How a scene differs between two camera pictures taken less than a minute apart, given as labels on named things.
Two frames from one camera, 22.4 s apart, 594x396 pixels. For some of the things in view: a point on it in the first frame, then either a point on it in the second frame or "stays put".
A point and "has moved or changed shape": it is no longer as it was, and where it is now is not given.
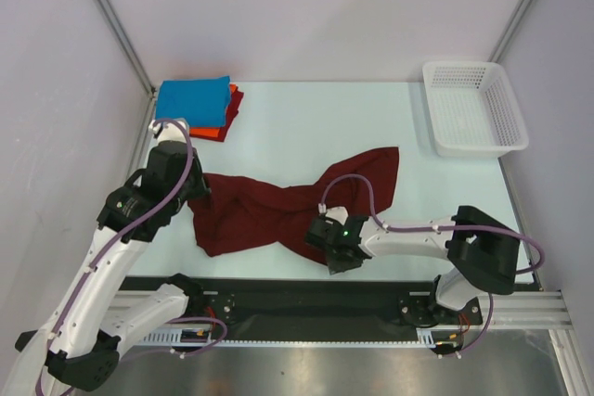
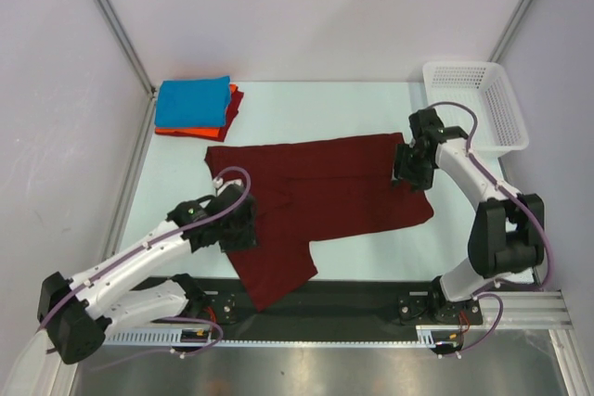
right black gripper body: [342, 261] -> [407, 169]
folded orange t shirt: [209, 132] stays put
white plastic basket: [473, 110] stays put
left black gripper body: [195, 188] -> [238, 234]
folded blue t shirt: [203, 102] stays put
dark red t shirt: [234, 211] has moved or changed shape
